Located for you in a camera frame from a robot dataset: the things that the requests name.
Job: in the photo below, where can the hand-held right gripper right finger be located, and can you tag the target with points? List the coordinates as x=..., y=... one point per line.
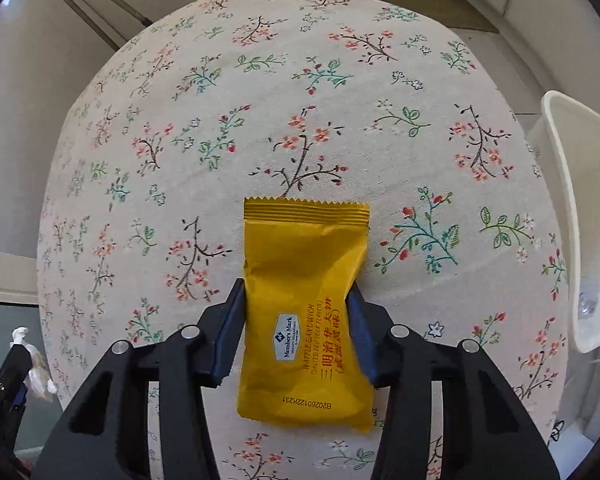
x=362, y=340

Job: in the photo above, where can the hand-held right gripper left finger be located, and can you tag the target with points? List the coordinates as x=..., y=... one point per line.
x=230, y=330

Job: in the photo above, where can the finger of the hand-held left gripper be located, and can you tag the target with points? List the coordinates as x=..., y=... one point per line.
x=7, y=377

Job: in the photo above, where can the white tissue wad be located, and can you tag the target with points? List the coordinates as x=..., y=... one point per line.
x=37, y=370

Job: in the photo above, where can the yellow snack packet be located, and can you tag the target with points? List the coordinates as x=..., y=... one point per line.
x=300, y=260

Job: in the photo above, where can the white plastic bin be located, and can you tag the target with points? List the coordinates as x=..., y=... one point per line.
x=580, y=185

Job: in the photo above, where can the floral tablecloth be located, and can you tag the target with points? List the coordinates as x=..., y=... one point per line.
x=330, y=135

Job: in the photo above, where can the brown floor mat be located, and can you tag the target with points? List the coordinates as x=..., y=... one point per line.
x=455, y=5

